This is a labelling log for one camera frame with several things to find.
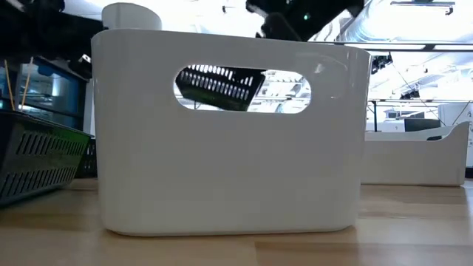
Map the green slotted plastic basket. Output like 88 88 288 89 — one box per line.
0 109 94 207
174 64 267 112

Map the white plastic handle basket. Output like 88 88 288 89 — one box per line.
360 120 471 188
90 28 372 237

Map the white shade table lamp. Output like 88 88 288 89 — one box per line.
101 2 163 31

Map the black computer monitor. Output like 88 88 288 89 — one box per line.
404 117 441 133

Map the white printed board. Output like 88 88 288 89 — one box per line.
438 103 473 168

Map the yellow hanging cable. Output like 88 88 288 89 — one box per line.
2 58 16 112
18 56 35 112

